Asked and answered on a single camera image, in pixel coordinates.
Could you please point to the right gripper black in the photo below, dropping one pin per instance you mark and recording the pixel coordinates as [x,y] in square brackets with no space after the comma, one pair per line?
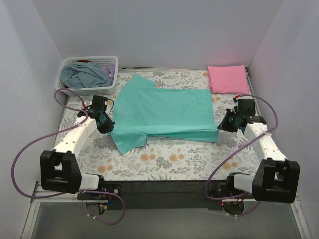
[228,122]

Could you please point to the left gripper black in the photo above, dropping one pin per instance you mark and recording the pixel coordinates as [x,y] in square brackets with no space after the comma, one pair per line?
[105,123]

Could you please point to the teal t-shirt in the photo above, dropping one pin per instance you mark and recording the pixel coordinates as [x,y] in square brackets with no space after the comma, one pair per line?
[141,110]

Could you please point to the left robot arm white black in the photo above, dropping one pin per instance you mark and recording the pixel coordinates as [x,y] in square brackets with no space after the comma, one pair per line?
[59,167]

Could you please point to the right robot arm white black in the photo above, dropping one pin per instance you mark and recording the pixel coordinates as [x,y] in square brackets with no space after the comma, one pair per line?
[276,179]

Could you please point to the folded pink t-shirt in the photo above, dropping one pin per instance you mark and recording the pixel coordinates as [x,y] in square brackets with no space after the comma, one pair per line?
[228,80]

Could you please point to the grey-blue t-shirt in basket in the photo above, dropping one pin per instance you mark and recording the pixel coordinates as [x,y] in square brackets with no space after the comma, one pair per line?
[81,75]

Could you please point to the lilac t-shirt in basket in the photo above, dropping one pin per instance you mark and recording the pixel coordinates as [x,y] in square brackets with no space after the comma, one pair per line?
[107,74]

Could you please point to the white plastic laundry basket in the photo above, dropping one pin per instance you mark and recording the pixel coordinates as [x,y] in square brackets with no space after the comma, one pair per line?
[102,61]

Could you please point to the dark red garment in basket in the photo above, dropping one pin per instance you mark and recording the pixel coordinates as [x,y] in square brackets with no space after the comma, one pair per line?
[84,61]

